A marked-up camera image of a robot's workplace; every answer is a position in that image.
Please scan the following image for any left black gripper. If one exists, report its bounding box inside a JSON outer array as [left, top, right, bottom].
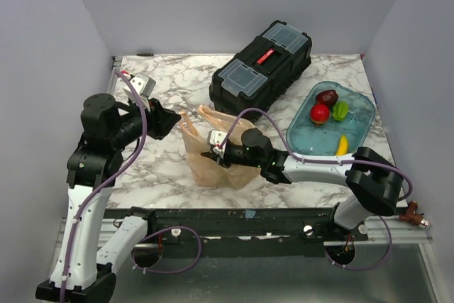
[[111, 94, 182, 149]]

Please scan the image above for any peach plastic bag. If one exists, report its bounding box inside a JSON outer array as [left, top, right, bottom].
[[179, 105, 260, 189]]

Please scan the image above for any red fake apple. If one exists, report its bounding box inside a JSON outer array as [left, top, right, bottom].
[[309, 104, 331, 126]]

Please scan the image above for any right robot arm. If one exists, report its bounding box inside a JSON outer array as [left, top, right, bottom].
[[202, 128, 404, 241]]

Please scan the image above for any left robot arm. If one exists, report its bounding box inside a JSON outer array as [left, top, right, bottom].
[[35, 94, 181, 302]]

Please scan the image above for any yellow fake banana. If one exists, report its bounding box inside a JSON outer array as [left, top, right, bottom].
[[336, 135, 349, 155]]

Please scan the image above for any dark red fake plum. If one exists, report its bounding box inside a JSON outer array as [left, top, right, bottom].
[[315, 89, 338, 108]]

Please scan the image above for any green fake starfruit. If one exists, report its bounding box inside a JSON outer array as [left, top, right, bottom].
[[332, 101, 349, 122]]

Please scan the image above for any blue transparent fruit tray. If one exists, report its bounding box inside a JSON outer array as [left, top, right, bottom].
[[286, 81, 375, 156]]

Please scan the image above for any black plastic toolbox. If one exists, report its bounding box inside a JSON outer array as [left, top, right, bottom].
[[209, 20, 312, 116]]

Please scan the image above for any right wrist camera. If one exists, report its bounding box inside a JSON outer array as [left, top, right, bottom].
[[207, 130, 227, 157]]

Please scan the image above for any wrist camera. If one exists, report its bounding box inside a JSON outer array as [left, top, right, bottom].
[[123, 74, 156, 111], [207, 130, 227, 157]]

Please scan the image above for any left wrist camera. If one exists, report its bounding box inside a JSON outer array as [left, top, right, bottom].
[[123, 74, 156, 111]]

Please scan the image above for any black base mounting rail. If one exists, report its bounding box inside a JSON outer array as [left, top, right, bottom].
[[113, 206, 370, 260]]

